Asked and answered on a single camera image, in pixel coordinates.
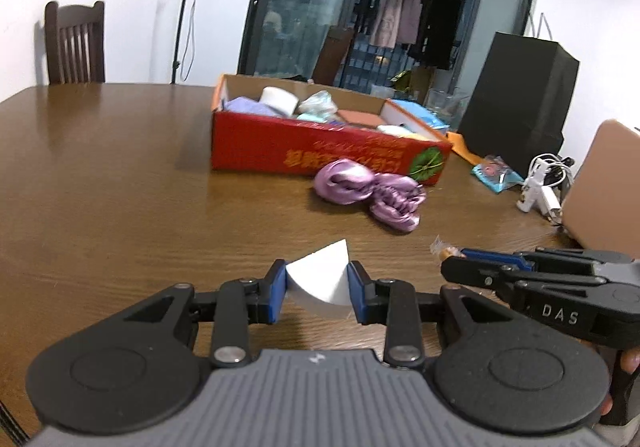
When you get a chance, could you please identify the orange paper piece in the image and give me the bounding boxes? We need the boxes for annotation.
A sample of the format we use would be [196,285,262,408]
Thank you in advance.
[445,131,483,163]

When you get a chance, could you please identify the iridescent crumpled bag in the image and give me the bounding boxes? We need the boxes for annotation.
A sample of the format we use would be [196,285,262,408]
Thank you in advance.
[298,90,338,115]

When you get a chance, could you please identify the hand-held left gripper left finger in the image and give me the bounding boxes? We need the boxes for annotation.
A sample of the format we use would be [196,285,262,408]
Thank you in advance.
[122,258,288,368]

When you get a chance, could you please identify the white wedge sponge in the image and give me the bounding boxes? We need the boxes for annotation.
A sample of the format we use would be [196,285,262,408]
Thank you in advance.
[285,238,351,320]

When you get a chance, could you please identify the person's right hand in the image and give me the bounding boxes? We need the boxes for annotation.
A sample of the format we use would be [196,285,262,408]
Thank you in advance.
[600,347,640,428]

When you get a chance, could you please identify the white tape roll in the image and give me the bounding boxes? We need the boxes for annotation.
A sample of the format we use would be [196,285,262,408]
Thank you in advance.
[259,86,300,117]

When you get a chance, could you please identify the small clear candy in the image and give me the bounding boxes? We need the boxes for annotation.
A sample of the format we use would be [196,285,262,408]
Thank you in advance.
[431,234,463,260]

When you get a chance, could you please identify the dark hanging clothes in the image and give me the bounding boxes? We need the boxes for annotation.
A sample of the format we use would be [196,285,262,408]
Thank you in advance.
[417,0,468,70]

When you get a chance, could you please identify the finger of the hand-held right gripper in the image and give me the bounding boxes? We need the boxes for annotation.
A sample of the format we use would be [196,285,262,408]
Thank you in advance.
[460,249,596,273]
[440,256,536,299]

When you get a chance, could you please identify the white charger with cables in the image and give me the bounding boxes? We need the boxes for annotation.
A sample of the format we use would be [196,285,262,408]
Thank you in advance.
[517,153,576,225]

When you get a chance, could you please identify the purple satin scrunchie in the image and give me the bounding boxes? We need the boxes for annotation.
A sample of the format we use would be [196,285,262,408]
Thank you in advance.
[314,158,427,233]

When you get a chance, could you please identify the dark wooden chair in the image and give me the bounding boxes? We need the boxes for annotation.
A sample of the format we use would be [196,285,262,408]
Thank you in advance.
[44,0,107,85]

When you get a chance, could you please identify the sliding glass door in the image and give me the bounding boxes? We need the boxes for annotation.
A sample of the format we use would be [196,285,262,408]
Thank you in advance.
[237,0,543,100]

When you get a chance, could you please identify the small blue snack packet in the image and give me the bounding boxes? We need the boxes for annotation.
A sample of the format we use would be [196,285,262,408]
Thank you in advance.
[471,154,523,194]

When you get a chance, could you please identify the brown chair behind door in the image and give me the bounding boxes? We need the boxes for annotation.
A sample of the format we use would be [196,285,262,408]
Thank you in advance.
[312,26,356,85]

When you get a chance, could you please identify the blue wet wipes pack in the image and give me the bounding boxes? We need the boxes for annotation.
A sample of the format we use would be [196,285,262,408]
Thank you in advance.
[392,98,447,129]

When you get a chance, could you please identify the clear glass cup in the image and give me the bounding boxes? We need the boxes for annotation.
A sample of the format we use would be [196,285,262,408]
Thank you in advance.
[425,88,468,128]

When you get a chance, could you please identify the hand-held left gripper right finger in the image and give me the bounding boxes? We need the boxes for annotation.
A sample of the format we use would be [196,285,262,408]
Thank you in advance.
[347,259,501,370]

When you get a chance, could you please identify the red cardboard box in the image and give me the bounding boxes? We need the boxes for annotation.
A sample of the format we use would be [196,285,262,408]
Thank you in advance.
[210,74,453,186]

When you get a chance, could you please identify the purple fabric pouch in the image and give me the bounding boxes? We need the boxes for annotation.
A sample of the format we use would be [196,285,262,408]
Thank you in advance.
[223,97,278,117]

